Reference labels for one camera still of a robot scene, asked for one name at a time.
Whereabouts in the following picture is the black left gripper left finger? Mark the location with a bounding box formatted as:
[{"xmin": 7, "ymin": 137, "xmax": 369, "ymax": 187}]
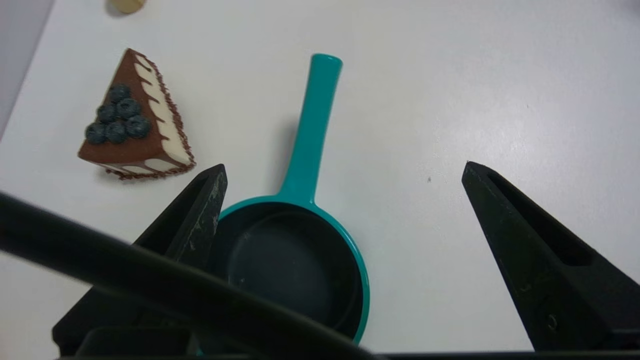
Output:
[{"xmin": 51, "ymin": 163, "xmax": 229, "ymax": 358}]

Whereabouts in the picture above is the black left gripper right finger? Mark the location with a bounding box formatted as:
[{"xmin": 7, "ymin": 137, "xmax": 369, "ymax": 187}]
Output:
[{"xmin": 461, "ymin": 161, "xmax": 640, "ymax": 352}]

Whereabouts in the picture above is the teal saucepan with handle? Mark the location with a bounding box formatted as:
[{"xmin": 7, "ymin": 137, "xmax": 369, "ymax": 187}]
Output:
[{"xmin": 197, "ymin": 53, "xmax": 371, "ymax": 357}]

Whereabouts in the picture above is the chocolate blueberry cake slice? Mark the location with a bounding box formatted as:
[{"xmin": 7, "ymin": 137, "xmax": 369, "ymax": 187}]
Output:
[{"xmin": 77, "ymin": 48, "xmax": 197, "ymax": 181}]

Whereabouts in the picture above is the small wooden cylinder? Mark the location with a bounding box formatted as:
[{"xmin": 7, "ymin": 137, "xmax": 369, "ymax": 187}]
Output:
[{"xmin": 106, "ymin": 0, "xmax": 147, "ymax": 15}]

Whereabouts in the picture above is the black camera cable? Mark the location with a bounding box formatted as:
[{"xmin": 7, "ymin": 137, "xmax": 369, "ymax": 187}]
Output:
[{"xmin": 0, "ymin": 191, "xmax": 373, "ymax": 360}]

